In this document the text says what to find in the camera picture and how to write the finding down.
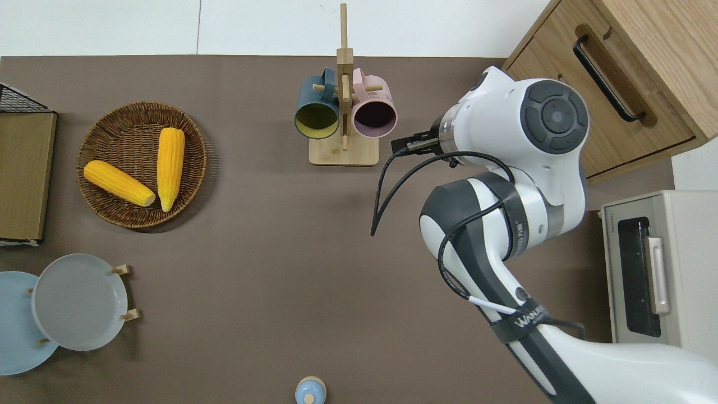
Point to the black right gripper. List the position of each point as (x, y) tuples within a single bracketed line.
[(426, 143)]

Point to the wooden plate rack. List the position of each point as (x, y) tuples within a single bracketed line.
[(130, 315)]

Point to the dark blue ceramic mug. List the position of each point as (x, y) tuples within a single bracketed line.
[(317, 118)]

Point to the pink ceramic mug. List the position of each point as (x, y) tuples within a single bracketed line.
[(373, 115)]

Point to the brown table mat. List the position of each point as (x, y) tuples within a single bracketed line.
[(280, 252)]

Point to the light blue plate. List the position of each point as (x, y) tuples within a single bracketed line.
[(17, 336)]

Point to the wooden cabinet box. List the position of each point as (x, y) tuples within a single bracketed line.
[(662, 33)]

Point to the wooden mug tree stand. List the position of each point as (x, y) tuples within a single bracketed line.
[(343, 154)]

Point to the yellow corn cob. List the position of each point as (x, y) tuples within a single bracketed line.
[(170, 165), (118, 182)]

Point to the grey plate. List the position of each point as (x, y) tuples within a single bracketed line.
[(78, 303)]

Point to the round brown wicker basket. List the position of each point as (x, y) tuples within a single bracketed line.
[(129, 134)]

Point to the small blue round bell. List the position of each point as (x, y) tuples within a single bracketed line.
[(310, 390)]

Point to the white toaster oven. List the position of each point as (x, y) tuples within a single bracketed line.
[(690, 269)]

